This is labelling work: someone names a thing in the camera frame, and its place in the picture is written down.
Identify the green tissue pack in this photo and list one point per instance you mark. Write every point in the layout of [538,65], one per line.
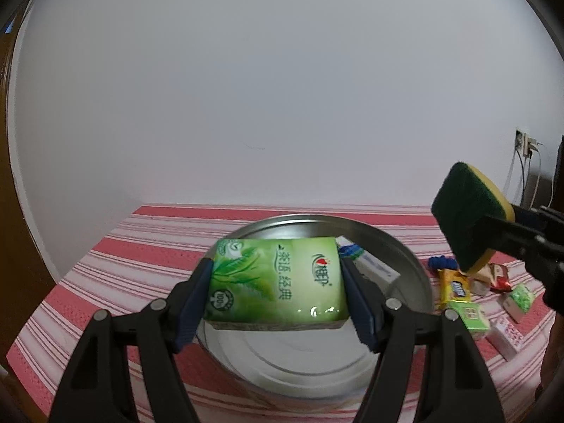
[273,282]

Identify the small green white box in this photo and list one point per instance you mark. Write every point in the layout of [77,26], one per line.
[522,299]

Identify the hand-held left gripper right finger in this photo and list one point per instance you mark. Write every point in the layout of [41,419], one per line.
[359,313]

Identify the yellow snack packet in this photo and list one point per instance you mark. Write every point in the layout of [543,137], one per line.
[454,288]

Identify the green yellow sponge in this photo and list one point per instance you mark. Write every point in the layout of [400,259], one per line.
[467,211]

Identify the wall socket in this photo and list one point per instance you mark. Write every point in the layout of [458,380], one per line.
[521,140]

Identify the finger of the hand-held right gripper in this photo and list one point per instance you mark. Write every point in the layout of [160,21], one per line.
[526,215]
[506,235]

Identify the red striped bedsheet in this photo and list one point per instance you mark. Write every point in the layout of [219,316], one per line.
[132,251]

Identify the pink white box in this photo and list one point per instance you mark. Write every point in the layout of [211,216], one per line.
[506,337]

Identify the red snack packet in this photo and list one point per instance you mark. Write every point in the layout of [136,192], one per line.
[500,278]

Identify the small pale green box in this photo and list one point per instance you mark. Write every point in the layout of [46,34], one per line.
[471,317]

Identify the brown floral snack bag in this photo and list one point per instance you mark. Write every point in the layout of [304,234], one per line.
[482,286]

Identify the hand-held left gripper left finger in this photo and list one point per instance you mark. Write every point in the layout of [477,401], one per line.
[194,308]

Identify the white blue toothpaste box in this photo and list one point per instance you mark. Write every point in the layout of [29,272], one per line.
[374,268]

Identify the round metal tin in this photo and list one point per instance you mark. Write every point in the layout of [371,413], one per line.
[299,370]

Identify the white plug adapter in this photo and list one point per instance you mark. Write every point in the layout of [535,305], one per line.
[532,144]

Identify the person's right forearm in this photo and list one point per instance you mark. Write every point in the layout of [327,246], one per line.
[553,352]

